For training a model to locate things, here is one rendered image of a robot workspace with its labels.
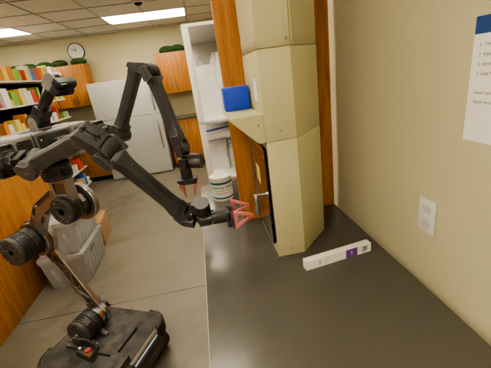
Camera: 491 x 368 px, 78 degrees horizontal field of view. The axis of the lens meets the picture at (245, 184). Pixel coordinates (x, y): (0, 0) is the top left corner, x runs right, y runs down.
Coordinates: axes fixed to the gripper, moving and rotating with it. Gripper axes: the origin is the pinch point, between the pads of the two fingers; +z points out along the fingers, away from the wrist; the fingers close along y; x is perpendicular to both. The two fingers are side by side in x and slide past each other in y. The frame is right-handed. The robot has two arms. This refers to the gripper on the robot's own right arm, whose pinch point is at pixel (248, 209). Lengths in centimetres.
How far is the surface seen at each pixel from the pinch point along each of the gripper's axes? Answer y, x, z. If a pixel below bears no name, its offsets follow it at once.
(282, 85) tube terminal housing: -4.7, -44.3, 16.7
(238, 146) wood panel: 32.2, -18.1, 2.7
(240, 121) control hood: -4.8, -35.1, 1.1
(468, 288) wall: -48, 13, 52
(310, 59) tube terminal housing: 6, -51, 31
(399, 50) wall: -13, -50, 53
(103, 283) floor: 143, 113, -130
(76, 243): 150, 71, -143
